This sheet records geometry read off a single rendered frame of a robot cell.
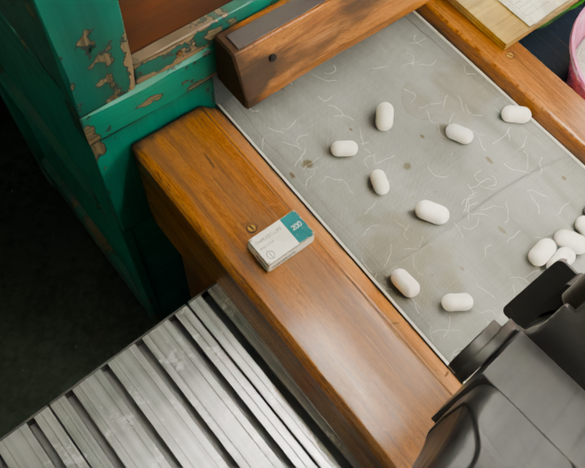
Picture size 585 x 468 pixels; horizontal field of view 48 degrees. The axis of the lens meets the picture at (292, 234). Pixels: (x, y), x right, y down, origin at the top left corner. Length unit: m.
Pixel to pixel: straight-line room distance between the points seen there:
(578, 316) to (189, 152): 0.47
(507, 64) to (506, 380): 0.57
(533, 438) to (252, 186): 0.45
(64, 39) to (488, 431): 0.46
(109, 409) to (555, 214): 0.54
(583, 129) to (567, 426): 0.53
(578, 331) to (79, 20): 0.45
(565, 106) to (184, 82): 0.45
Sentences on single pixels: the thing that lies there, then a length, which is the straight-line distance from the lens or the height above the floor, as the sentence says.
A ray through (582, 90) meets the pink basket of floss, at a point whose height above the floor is 0.75.
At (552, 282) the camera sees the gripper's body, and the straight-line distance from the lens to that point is 0.55.
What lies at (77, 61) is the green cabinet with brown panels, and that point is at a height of 0.91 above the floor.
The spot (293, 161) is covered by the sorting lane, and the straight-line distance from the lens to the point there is 0.77.
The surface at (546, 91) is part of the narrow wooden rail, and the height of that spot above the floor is 0.76.
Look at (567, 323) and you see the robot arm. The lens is 0.43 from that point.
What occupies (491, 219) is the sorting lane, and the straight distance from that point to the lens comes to 0.78.
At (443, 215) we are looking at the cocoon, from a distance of 0.74.
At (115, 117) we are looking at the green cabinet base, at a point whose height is 0.82.
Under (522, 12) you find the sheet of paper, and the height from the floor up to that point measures 0.78.
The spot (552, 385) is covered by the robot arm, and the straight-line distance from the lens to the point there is 0.39.
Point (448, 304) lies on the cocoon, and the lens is 0.70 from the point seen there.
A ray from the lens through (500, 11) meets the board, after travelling 0.92.
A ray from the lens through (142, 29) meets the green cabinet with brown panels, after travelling 0.68.
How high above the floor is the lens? 1.39
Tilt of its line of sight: 64 degrees down
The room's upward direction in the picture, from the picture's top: 8 degrees clockwise
